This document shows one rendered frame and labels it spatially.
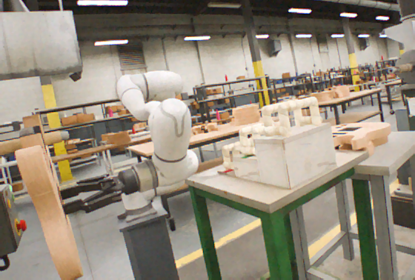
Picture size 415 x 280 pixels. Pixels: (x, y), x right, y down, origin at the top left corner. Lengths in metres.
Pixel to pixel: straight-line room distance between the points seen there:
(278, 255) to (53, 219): 0.65
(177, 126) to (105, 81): 11.50
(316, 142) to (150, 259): 1.11
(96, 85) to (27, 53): 11.44
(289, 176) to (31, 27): 0.82
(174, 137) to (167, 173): 0.14
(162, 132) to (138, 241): 0.97
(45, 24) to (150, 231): 1.21
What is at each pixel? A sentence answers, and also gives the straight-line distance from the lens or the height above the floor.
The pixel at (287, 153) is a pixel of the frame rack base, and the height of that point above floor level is 1.05.
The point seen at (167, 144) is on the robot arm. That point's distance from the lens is 0.72.
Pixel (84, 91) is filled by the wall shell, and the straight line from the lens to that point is 11.97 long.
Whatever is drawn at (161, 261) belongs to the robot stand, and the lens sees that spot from 1.67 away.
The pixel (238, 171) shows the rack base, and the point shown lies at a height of 0.96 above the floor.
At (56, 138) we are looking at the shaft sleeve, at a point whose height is 1.25.
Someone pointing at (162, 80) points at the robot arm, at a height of 1.41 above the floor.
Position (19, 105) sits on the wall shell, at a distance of 11.91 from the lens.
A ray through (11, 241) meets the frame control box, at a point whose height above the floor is 0.96.
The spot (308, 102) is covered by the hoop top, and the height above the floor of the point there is 1.20.
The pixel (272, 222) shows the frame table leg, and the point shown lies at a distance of 0.87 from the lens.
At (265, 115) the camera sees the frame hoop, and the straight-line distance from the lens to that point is 0.96.
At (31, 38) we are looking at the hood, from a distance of 0.66.
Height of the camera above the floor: 1.26
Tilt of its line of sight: 3 degrees down
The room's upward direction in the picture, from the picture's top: 11 degrees counter-clockwise
